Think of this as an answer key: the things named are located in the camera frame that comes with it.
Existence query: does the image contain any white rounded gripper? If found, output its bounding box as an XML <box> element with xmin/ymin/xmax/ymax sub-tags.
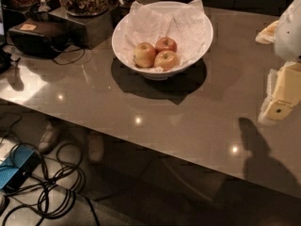
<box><xmin>255</xmin><ymin>0</ymin><xmax>301</xmax><ymax>125</ymax></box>

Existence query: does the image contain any yellow-red apple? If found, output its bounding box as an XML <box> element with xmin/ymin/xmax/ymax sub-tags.
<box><xmin>154</xmin><ymin>50</ymin><xmax>180</xmax><ymax>72</ymax></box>
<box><xmin>134</xmin><ymin>42</ymin><xmax>157</xmax><ymax>68</ymax></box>

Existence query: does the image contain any rear red apple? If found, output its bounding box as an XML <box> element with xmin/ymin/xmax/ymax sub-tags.
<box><xmin>155</xmin><ymin>37</ymin><xmax>177</xmax><ymax>52</ymax></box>

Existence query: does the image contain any white ceramic bowl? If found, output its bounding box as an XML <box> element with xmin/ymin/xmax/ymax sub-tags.
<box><xmin>112</xmin><ymin>1</ymin><xmax>214</xmax><ymax>80</ymax></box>

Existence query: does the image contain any white crumpled paper liner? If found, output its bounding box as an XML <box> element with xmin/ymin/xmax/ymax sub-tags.
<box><xmin>121</xmin><ymin>0</ymin><xmax>205</xmax><ymax>67</ymax></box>

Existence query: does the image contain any dark square jar stand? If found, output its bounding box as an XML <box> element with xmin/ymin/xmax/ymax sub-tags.
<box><xmin>49</xmin><ymin>8</ymin><xmax>114</xmax><ymax>49</ymax></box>

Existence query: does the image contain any right white shoe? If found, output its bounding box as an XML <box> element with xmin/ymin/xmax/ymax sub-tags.
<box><xmin>87</xmin><ymin>132</ymin><xmax>104</xmax><ymax>164</ymax></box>

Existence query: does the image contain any white shoe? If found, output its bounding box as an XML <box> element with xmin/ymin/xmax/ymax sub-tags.
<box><xmin>38</xmin><ymin>121</ymin><xmax>61</xmax><ymax>153</ymax></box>
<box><xmin>87</xmin><ymin>132</ymin><xmax>104</xmax><ymax>164</ymax></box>

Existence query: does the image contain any metal scoop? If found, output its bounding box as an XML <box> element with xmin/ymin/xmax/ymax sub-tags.
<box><xmin>38</xmin><ymin>0</ymin><xmax>51</xmax><ymax>12</ymax></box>

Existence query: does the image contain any black box device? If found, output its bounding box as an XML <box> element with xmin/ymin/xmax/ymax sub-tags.
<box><xmin>8</xmin><ymin>19</ymin><xmax>70</xmax><ymax>58</ymax></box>

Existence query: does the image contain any left white shoe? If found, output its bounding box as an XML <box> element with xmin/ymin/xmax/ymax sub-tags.
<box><xmin>38</xmin><ymin>121</ymin><xmax>61</xmax><ymax>153</ymax></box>

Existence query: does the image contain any blue box on floor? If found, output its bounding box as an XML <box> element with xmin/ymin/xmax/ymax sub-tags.
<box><xmin>0</xmin><ymin>145</ymin><xmax>40</xmax><ymax>193</ymax></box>

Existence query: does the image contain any black cable on table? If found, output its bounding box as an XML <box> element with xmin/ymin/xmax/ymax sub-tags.
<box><xmin>50</xmin><ymin>44</ymin><xmax>87</xmax><ymax>66</ymax></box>

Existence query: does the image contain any black coiled floor cable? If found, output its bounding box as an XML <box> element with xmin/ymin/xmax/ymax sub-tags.
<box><xmin>0</xmin><ymin>111</ymin><xmax>102</xmax><ymax>226</ymax></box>

